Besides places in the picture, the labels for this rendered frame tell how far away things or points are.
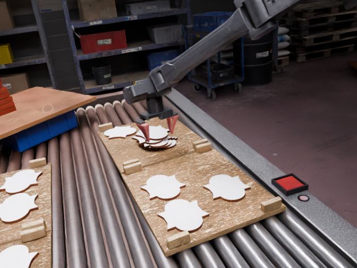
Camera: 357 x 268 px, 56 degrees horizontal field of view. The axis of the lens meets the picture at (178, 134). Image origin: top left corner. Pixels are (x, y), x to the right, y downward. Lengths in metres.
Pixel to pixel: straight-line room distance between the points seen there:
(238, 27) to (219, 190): 0.45
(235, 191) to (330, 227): 0.26
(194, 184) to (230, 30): 0.46
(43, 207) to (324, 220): 0.78
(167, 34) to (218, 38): 4.55
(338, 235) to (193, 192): 0.39
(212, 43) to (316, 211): 0.53
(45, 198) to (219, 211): 0.54
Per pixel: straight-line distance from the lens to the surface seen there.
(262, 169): 1.16
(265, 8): 0.89
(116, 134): 1.44
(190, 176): 1.09
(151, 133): 1.31
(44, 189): 1.19
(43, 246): 0.95
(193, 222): 0.89
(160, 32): 5.42
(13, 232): 1.05
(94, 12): 5.28
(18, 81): 5.58
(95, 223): 1.00
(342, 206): 2.62
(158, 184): 1.05
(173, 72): 1.03
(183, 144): 1.30
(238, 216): 0.92
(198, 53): 0.97
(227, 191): 0.99
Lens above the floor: 1.51
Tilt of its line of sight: 24 degrees down
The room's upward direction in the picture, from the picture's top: 6 degrees counter-clockwise
